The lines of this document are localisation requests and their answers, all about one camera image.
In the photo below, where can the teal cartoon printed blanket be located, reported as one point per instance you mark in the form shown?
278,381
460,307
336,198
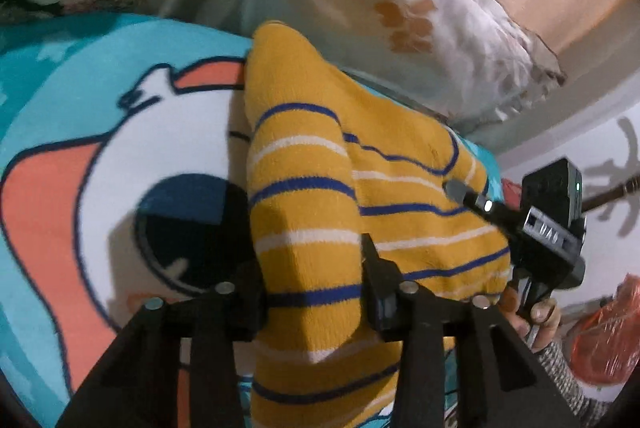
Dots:
100,107

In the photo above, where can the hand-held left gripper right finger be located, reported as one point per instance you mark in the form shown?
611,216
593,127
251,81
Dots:
385,303

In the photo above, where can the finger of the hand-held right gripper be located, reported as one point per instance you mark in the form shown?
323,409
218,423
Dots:
487,207

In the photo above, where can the orange plastic bag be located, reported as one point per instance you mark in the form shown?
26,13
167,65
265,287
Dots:
610,338

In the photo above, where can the yellow striped knit sweater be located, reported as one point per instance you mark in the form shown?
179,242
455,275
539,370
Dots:
310,167

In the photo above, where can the red cloth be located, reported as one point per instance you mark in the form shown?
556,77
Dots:
511,193

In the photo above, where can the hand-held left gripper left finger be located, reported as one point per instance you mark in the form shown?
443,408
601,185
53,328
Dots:
247,303

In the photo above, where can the person's right hand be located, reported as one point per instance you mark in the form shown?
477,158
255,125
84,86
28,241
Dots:
545,315

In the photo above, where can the person's right forearm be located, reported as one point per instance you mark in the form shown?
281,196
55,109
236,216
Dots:
575,388

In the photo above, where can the white floral pillow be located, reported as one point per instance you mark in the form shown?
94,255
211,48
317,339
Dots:
450,47

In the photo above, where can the dark metal rod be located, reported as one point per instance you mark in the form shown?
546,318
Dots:
617,192

